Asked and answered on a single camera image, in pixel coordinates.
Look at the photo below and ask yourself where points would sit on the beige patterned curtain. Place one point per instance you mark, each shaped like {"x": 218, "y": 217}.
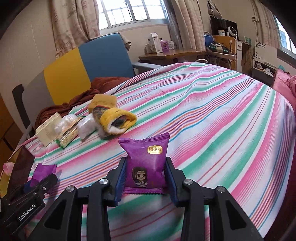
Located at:
{"x": 74, "y": 20}
{"x": 189, "y": 23}

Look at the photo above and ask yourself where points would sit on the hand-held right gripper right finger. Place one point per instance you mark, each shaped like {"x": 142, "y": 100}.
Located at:
{"x": 173, "y": 187}

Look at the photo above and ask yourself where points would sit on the grey yellow blue chair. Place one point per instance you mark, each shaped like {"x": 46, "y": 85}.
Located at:
{"x": 104, "y": 58}

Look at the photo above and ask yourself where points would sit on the clear bag white contents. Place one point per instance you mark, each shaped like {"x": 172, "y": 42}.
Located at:
{"x": 87, "y": 128}
{"x": 67, "y": 121}

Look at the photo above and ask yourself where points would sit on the wooden desk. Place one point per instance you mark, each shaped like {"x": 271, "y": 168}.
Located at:
{"x": 171, "y": 55}

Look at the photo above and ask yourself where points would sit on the small window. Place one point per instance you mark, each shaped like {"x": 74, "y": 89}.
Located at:
{"x": 285, "y": 34}

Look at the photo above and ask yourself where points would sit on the gold tin box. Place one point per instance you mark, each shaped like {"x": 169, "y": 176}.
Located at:
{"x": 22, "y": 160}

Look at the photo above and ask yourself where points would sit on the purple snack packet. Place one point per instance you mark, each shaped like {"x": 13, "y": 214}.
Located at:
{"x": 144, "y": 162}
{"x": 45, "y": 170}

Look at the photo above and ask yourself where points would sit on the blue bag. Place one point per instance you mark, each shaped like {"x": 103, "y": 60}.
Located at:
{"x": 208, "y": 39}

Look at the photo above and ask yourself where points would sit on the pink bedding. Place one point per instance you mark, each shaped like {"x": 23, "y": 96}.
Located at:
{"x": 284, "y": 83}

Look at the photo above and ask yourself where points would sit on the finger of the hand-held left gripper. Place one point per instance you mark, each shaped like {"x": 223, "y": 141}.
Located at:
{"x": 45, "y": 184}

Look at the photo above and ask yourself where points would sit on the wooden cabinet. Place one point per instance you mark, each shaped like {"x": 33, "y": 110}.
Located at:
{"x": 225, "y": 48}

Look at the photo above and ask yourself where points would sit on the green snack packet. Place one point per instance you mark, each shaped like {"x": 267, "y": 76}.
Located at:
{"x": 68, "y": 136}

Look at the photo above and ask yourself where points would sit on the dark red jacket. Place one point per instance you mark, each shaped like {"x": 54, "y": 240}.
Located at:
{"x": 69, "y": 104}

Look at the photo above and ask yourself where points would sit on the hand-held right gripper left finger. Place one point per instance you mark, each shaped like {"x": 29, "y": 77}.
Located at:
{"x": 120, "y": 185}

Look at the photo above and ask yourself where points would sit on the white carton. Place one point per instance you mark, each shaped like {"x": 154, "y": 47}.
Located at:
{"x": 154, "y": 44}

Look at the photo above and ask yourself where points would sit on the pink green striped tablecloth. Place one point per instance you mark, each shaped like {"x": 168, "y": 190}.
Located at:
{"x": 208, "y": 115}

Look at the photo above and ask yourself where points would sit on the cream cardboard box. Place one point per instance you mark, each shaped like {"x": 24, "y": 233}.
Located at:
{"x": 47, "y": 131}

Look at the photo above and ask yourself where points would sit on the grey cabinet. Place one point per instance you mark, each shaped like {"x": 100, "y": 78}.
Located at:
{"x": 263, "y": 69}

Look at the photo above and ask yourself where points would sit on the white leaf print box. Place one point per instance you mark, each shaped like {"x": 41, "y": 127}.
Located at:
{"x": 260, "y": 45}

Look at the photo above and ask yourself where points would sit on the white round fan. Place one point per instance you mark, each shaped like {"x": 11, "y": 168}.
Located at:
{"x": 231, "y": 31}

